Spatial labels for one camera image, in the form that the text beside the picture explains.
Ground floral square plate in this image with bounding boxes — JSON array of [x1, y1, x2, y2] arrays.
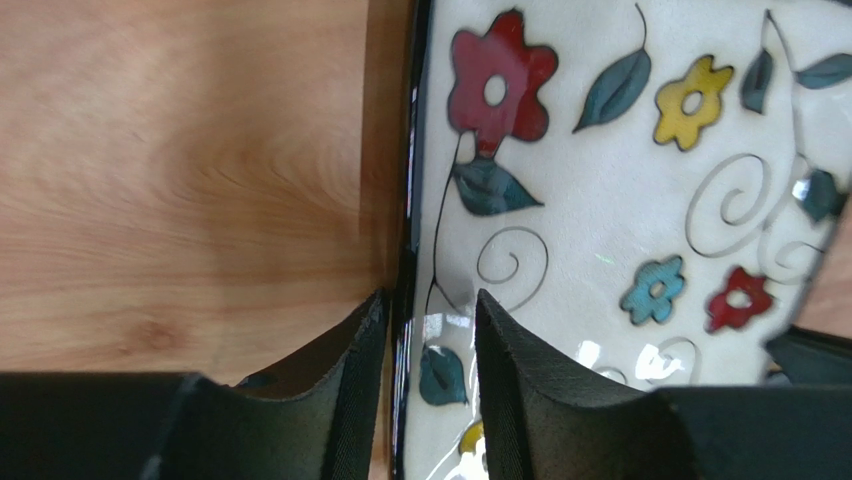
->
[[393, 1, 851, 479]]

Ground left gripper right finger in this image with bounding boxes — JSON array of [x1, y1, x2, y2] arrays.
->
[[475, 291, 851, 479]]

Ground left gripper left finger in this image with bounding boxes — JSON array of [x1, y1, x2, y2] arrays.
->
[[1, 290, 389, 479]]

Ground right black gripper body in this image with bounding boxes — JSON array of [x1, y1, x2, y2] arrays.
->
[[766, 326, 851, 386]]

